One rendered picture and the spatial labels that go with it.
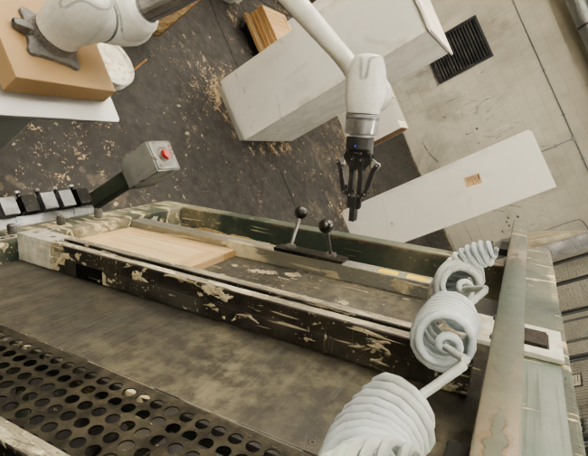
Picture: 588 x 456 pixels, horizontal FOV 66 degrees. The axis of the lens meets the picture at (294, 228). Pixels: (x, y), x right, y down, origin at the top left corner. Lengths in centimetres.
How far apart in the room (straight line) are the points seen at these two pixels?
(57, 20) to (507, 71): 826
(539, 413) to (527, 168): 424
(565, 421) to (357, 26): 324
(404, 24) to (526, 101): 591
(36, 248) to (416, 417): 107
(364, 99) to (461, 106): 808
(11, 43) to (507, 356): 166
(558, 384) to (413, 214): 433
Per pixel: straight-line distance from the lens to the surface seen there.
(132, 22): 180
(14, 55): 174
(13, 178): 253
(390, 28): 351
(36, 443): 54
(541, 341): 74
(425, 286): 111
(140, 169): 175
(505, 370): 30
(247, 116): 394
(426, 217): 490
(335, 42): 140
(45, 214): 160
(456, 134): 926
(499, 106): 921
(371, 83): 123
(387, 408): 34
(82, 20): 169
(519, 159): 476
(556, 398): 63
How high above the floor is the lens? 203
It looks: 29 degrees down
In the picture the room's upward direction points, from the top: 66 degrees clockwise
